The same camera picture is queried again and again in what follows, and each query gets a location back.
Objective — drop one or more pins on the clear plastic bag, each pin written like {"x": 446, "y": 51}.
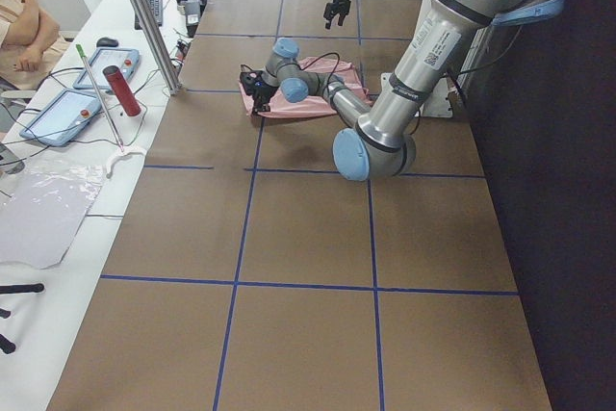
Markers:
{"x": 40, "y": 220}

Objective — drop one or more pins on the near blue teach pendant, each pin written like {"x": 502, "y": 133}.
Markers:
{"x": 60, "y": 121}

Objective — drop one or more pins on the black computer mouse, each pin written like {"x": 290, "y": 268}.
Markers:
{"x": 107, "y": 42}

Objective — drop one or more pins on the seated person beige shirt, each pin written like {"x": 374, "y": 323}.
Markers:
{"x": 31, "y": 43}

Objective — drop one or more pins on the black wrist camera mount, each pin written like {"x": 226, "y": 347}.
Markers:
{"x": 251, "y": 80}

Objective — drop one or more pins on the white plastic hanger hook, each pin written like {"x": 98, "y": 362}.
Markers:
{"x": 121, "y": 153}

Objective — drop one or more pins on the black keyboard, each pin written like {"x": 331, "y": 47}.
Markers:
{"x": 156, "y": 7}

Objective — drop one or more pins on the aluminium frame post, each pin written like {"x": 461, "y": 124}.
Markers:
{"x": 157, "y": 45}

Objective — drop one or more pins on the red cylindrical bottle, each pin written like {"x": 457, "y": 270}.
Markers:
{"x": 121, "y": 90}

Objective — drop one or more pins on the green tipped metal rod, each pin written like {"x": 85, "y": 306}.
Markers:
{"x": 101, "y": 97}

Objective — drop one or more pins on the pink Snoopy t-shirt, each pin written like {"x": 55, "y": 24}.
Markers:
{"x": 313, "y": 106}

